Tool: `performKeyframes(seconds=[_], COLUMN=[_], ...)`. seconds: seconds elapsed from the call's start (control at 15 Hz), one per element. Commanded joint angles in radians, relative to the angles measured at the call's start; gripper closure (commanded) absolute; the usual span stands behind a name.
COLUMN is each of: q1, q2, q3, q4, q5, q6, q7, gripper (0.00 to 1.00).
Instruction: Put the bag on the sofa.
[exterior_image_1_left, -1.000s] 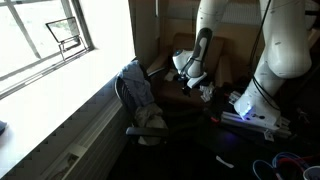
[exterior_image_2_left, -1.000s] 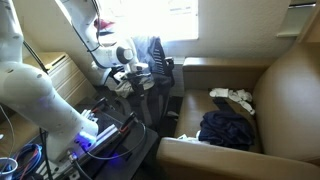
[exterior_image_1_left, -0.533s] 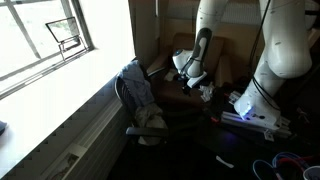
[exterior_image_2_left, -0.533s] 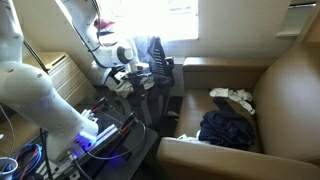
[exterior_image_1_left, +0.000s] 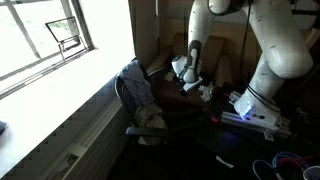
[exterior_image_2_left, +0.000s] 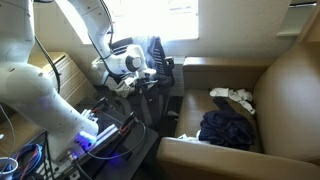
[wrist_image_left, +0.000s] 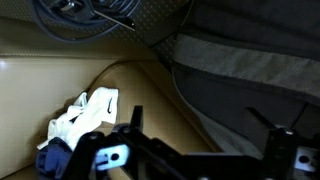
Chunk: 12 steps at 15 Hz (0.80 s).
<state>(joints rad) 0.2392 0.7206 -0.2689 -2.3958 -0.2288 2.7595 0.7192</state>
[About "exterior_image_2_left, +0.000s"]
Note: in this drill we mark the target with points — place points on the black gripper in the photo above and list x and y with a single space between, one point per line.
145 76

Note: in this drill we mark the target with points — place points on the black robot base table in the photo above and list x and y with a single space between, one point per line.
116 146

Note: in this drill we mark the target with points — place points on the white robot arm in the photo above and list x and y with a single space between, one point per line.
29 89

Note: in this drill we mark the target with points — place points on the white cloth at sofa front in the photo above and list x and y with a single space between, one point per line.
195 138

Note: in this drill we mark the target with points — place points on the white sock on sofa seat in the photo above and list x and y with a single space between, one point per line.
219 92

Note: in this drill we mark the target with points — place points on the white sock near sofa back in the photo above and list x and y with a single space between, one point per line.
242 97

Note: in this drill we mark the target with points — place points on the tan leather sofa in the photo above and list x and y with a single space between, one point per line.
287 100

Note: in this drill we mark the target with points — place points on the black mesh office chair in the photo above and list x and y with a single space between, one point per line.
160 63

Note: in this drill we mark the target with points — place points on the beige crumpled cloth on chair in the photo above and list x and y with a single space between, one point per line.
126 87

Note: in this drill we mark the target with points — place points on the light wooden drawer cabinet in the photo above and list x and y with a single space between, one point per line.
74 85

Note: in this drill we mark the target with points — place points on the dark navy clothing pile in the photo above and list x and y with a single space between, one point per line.
226 127

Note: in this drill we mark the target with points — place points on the white paper cup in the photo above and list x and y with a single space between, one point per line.
8 166

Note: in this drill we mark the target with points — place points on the black clamp with red handle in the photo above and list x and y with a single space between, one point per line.
128 124

